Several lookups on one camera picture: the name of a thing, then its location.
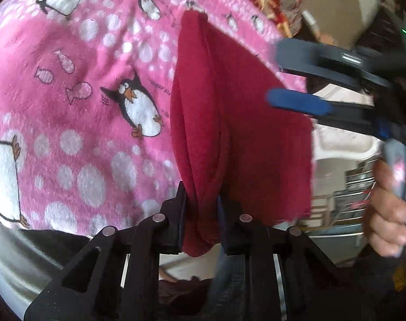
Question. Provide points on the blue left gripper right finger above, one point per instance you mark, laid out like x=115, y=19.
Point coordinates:
x=286, y=275

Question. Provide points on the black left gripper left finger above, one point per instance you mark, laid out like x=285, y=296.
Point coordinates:
x=115, y=276

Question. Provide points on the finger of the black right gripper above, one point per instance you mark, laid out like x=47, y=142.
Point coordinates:
x=309, y=105
x=336, y=65

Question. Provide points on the maroon fleece garment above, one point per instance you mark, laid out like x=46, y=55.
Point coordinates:
x=228, y=141

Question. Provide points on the person's right hand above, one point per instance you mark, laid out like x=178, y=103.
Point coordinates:
x=384, y=222

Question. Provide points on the white plastic chair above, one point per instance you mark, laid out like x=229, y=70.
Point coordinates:
x=341, y=188

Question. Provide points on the red gold patterned cloth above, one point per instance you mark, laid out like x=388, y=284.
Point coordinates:
x=273, y=3

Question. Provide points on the pink penguin blanket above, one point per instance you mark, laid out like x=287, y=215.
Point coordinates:
x=85, y=91

